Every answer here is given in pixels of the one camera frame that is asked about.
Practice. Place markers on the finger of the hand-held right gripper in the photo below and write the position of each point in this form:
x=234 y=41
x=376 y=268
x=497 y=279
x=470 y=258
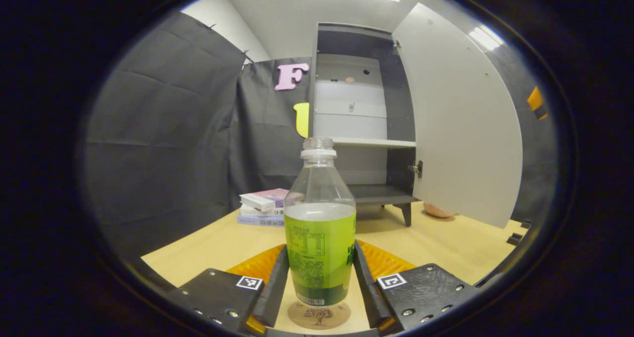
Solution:
x=537 y=101

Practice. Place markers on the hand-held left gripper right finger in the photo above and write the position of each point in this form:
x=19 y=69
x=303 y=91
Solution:
x=364 y=287

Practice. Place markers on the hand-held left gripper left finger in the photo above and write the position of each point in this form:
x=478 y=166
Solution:
x=277 y=287

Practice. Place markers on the round brown coaster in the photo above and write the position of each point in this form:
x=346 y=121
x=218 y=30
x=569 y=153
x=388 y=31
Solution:
x=319 y=317

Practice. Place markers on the green label plastic bottle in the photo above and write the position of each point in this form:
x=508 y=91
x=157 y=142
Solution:
x=319 y=248

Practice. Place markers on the grey cabinet door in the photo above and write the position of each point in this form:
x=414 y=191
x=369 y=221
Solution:
x=460 y=129

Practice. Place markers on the dark grey cabinet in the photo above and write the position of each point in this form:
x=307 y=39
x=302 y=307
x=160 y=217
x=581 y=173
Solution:
x=398 y=104

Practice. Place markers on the pale blue book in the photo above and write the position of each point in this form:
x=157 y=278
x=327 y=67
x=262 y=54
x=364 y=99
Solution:
x=260 y=220

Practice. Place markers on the white book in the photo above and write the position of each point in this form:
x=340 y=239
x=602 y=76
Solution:
x=252 y=212

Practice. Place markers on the long ceiling strip light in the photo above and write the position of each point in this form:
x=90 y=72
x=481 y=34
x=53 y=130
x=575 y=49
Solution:
x=485 y=38

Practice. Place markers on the small white box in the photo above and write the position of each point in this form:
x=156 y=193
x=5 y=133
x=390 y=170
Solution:
x=256 y=201

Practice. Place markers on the pink plush toy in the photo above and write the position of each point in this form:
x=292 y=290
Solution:
x=438 y=210

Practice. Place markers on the small black object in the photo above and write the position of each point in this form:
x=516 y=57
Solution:
x=526 y=223
x=514 y=239

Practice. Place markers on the black backdrop cloth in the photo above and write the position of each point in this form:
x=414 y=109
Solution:
x=168 y=139

